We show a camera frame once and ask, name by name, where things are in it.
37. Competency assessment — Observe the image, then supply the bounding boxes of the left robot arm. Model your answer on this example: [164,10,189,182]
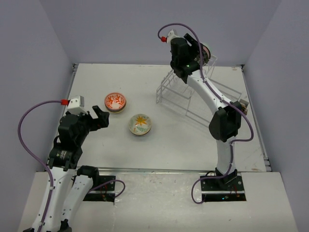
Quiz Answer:
[27,105,109,232]

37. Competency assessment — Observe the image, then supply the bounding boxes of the pale green bowl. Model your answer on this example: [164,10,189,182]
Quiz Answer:
[202,43,212,54]

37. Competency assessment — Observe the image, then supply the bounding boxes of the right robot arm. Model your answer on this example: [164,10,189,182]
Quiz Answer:
[167,30,241,190]

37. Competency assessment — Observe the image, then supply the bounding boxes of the white wire dish rack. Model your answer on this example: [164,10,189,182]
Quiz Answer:
[156,60,247,137]

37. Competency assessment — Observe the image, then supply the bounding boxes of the pink striped bowl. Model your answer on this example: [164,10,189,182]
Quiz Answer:
[202,45,211,63]

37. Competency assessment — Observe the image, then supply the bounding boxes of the yellow leaf pattern bowl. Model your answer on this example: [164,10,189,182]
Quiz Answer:
[128,114,152,131]

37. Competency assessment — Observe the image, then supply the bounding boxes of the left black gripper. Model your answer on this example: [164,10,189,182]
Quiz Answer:
[74,105,109,145]

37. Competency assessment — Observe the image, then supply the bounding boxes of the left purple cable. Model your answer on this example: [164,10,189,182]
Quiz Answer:
[18,98,70,232]

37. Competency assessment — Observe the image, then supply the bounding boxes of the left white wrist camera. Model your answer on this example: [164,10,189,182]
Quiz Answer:
[67,96,87,115]

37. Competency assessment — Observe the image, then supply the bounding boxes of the black speckled bowl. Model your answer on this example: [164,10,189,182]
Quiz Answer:
[201,46,211,65]

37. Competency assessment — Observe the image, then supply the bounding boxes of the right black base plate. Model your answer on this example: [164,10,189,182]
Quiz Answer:
[200,175,247,203]

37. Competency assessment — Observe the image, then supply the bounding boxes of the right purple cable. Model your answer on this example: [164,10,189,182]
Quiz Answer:
[158,23,254,167]

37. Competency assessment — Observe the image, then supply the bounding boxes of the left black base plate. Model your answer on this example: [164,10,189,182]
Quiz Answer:
[83,175,116,203]

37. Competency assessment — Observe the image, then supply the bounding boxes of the orange floral bowl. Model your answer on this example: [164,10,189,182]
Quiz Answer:
[104,92,126,105]

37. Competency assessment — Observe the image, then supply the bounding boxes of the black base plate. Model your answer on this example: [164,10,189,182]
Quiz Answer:
[83,175,116,203]
[200,175,247,203]

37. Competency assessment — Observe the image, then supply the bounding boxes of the purple cable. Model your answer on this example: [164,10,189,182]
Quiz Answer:
[158,23,254,167]
[18,98,70,232]

